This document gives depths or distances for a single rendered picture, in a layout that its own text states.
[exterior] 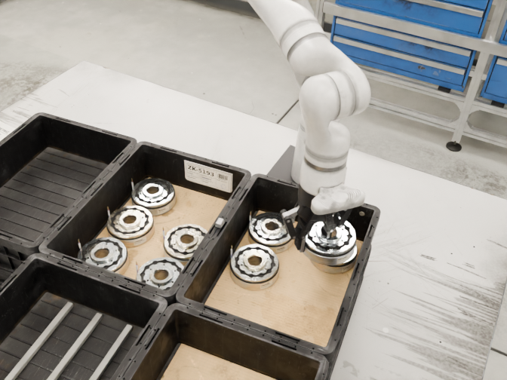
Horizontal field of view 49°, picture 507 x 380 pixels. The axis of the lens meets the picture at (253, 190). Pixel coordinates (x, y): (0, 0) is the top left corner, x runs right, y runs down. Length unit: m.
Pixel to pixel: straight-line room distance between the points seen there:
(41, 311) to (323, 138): 0.67
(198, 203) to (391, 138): 1.90
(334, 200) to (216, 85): 2.58
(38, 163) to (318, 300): 0.80
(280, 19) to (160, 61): 2.81
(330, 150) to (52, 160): 0.88
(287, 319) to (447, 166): 2.00
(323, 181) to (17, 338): 0.65
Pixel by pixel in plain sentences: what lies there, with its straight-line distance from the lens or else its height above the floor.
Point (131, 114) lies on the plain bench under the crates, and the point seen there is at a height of 0.70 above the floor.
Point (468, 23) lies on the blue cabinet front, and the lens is 2.86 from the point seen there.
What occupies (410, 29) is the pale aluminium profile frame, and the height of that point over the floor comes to 0.59.
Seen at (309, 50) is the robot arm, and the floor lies 1.36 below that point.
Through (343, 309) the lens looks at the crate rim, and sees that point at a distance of 1.06.
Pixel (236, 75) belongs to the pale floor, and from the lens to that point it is 3.52.
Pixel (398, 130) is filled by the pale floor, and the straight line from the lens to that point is 3.19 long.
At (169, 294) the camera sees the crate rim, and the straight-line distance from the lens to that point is 1.05.
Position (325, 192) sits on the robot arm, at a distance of 0.90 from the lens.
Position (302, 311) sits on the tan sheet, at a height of 0.83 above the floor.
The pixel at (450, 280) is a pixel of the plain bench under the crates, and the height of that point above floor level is 0.70.
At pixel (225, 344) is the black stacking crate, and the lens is 1.04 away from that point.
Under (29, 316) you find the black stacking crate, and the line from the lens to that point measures 1.21.
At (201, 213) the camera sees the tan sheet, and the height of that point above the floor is 0.83.
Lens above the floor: 1.75
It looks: 41 degrees down
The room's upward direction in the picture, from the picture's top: 3 degrees clockwise
